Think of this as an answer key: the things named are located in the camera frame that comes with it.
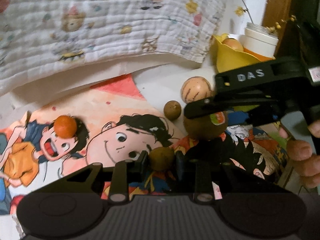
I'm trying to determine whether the yellow plastic bowl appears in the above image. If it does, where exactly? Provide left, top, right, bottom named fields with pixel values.
left=211, top=35, right=275, bottom=73

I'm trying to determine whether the small brown round fruit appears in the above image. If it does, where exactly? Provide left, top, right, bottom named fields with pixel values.
left=163, top=100, right=182, bottom=118
left=149, top=147, right=175, bottom=172

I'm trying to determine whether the white jar with orange label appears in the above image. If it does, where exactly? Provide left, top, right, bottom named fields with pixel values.
left=240, top=22, right=279, bottom=58

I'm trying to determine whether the dry twig with buds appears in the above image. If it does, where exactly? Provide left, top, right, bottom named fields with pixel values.
left=235, top=0, right=298, bottom=33

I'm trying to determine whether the wooden door frame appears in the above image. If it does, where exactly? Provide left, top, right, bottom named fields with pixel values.
left=262, top=0, right=300, bottom=28

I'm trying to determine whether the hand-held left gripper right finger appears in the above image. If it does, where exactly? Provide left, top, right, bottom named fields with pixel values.
left=175, top=151, right=266, bottom=204

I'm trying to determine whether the colourful cartoon poster mat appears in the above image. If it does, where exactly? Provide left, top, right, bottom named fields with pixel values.
left=0, top=75, right=184, bottom=217

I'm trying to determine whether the person's right hand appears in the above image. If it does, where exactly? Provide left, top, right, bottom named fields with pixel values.
left=278, top=119, right=320, bottom=190

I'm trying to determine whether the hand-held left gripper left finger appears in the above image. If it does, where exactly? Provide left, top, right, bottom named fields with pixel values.
left=59, top=151, right=149, bottom=204

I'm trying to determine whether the brown kiwi with sticker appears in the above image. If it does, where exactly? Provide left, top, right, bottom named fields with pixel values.
left=183, top=110, right=228, bottom=140

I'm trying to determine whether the spiky-haired cartoon drawing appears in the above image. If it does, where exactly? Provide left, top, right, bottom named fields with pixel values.
left=172, top=120, right=297, bottom=200

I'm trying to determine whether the small orange tangerine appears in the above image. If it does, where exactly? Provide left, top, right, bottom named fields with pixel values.
left=54, top=115, right=77, bottom=138

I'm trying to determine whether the printed white muslin blanket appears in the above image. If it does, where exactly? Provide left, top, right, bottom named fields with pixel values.
left=0, top=0, right=227, bottom=95

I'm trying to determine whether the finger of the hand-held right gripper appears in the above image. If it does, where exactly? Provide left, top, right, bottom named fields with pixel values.
left=184, top=96, right=252, bottom=120

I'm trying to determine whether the pale yellow fruit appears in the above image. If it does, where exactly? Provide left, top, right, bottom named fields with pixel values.
left=221, top=38, right=244, bottom=53

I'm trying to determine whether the large striped pepino melon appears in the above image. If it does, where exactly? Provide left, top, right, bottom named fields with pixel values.
left=180, top=76, right=217, bottom=103

